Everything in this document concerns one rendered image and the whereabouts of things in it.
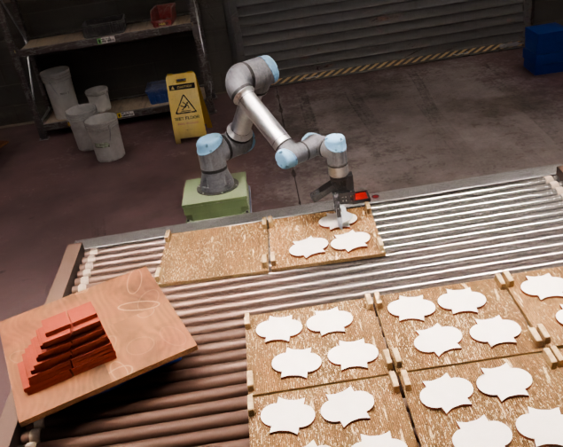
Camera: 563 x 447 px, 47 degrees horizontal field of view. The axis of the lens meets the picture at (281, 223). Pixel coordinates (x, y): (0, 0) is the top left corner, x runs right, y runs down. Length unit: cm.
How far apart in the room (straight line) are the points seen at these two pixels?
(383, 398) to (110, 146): 452
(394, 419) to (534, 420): 33
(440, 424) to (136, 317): 95
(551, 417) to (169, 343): 103
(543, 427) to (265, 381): 73
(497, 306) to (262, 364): 73
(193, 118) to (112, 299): 390
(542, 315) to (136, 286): 127
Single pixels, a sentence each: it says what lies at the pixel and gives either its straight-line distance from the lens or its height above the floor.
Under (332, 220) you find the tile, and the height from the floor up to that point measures 95.
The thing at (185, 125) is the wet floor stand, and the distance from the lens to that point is 595.
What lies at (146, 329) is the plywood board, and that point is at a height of 104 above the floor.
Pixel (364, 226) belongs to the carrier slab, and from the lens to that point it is 247.
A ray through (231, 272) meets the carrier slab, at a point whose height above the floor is 94.
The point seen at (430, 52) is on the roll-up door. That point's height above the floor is 10.
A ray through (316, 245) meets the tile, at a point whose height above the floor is 95.
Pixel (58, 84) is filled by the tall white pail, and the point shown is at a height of 50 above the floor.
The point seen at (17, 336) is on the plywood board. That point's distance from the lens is 217.
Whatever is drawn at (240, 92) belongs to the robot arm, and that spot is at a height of 145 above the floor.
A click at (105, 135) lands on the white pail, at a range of 589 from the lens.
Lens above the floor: 222
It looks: 30 degrees down
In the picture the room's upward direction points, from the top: 9 degrees counter-clockwise
